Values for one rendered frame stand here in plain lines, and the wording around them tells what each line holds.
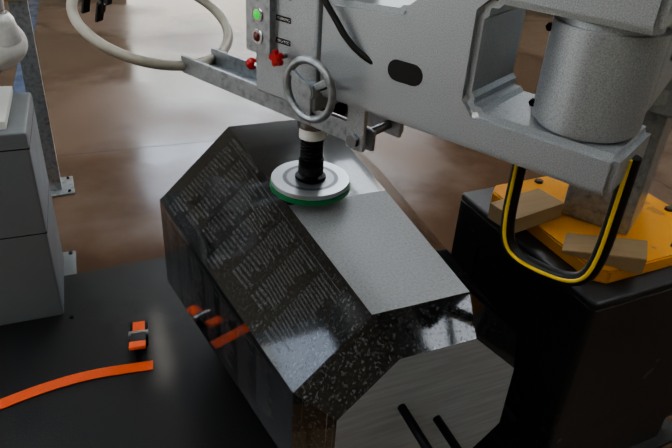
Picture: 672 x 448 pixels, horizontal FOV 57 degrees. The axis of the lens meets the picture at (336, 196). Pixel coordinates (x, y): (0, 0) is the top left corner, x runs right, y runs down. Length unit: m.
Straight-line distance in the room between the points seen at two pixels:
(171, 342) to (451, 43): 1.69
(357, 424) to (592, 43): 0.87
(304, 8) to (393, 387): 0.83
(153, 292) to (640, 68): 2.12
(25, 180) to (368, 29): 1.47
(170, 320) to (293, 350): 1.23
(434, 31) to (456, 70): 0.08
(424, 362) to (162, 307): 1.52
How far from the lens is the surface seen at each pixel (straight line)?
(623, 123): 1.15
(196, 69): 1.81
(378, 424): 1.42
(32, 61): 3.34
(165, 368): 2.39
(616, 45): 1.10
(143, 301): 2.70
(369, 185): 1.77
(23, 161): 2.36
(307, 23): 1.39
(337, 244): 1.50
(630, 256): 1.76
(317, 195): 1.59
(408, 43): 1.25
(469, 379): 1.47
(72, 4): 1.99
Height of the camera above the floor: 1.70
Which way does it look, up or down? 30 degrees down
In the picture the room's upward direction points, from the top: 4 degrees clockwise
